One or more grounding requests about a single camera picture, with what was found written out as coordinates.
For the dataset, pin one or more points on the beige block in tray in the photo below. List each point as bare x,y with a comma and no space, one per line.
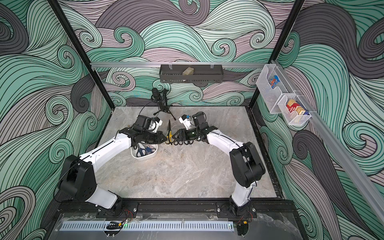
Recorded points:
188,71

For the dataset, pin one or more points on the black microphone on tripod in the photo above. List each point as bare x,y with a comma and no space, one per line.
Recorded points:
160,98

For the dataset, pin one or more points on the clear wall bin upper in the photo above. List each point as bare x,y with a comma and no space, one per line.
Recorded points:
272,96

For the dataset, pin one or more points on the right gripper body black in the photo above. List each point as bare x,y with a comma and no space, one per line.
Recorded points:
184,135

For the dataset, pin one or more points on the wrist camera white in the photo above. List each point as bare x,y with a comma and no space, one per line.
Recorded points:
197,120
144,123

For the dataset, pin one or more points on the aluminium wall rail back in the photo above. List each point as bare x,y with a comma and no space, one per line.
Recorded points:
136,64

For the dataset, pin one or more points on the clear wall bin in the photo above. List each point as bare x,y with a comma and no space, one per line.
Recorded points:
272,96
292,119

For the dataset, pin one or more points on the yellow handled scissors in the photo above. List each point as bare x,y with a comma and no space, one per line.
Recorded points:
169,134

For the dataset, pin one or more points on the black wall shelf tray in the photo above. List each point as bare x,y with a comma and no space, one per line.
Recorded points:
196,74

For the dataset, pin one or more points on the red yellow boxes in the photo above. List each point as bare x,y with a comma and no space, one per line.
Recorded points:
293,106

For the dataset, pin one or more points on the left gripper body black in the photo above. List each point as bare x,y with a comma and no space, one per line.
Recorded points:
148,137

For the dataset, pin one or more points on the white plastic storage box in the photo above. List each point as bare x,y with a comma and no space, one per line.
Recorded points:
133,153

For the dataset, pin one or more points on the blue handled scissors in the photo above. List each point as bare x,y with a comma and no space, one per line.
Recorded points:
144,150

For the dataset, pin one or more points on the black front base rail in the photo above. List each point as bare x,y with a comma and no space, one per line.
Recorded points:
219,207

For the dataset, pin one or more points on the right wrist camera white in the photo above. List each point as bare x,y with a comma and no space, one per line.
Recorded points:
197,120

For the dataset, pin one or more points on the blue red packet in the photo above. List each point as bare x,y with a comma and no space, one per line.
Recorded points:
273,81

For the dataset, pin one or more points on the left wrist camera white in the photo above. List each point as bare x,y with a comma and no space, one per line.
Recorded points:
144,123

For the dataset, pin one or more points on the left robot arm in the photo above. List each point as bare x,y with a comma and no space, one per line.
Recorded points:
78,179

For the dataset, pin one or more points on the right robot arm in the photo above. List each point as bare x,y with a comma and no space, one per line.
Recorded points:
247,166

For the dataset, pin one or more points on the large black scissors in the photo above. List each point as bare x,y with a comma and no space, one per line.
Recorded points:
189,142

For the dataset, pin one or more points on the clear wall bin lower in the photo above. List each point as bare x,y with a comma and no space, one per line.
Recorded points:
292,119

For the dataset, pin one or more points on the white perforated cable duct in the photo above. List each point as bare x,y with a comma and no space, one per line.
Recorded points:
156,226

